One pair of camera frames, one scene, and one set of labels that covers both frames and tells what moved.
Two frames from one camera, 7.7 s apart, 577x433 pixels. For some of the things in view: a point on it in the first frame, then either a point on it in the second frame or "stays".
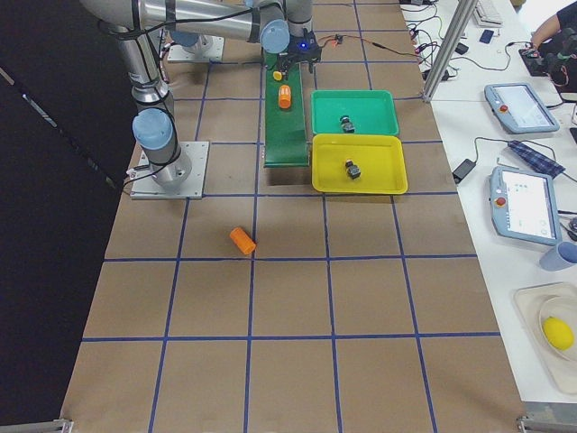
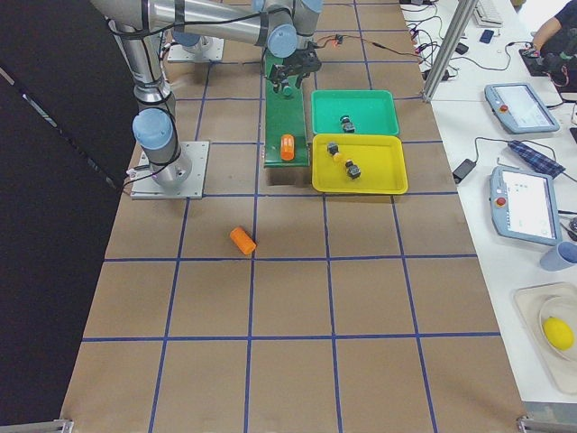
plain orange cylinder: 246,244 stays
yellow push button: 353,170 stays
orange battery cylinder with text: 285,96 → 288,147
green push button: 346,124 stays
